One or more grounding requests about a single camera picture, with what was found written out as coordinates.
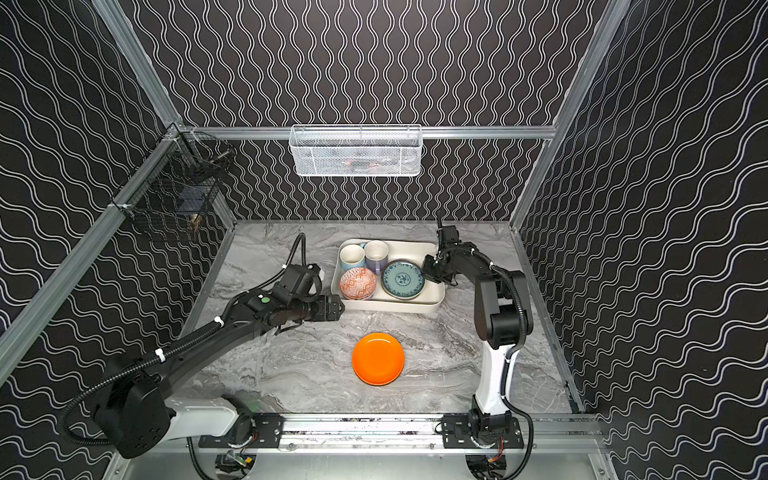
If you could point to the black wire wall basket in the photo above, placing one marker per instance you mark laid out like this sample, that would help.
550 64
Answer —
175 202

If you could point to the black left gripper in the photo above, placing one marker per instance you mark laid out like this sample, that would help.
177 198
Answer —
323 308

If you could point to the light blue ceramic mug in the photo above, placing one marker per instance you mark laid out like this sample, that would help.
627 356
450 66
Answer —
352 256

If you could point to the white mesh wall basket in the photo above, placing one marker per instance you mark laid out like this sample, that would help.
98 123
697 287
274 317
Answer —
357 150

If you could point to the aluminium frame corner post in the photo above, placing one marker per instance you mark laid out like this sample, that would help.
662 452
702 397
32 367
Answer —
127 41

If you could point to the teal patterned plate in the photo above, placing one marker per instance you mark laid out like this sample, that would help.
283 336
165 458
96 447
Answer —
403 280

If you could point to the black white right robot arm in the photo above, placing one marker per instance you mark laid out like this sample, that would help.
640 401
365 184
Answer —
500 313

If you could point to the orange round plate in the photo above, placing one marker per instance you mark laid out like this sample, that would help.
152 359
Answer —
378 359

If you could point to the purple ceramic mug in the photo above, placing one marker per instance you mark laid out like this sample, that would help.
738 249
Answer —
376 256

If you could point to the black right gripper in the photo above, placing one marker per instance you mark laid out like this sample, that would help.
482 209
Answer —
437 265

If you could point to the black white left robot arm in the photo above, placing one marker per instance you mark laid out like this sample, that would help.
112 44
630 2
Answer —
135 411

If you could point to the red patterned bowl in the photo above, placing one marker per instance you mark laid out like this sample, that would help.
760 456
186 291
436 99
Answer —
358 283

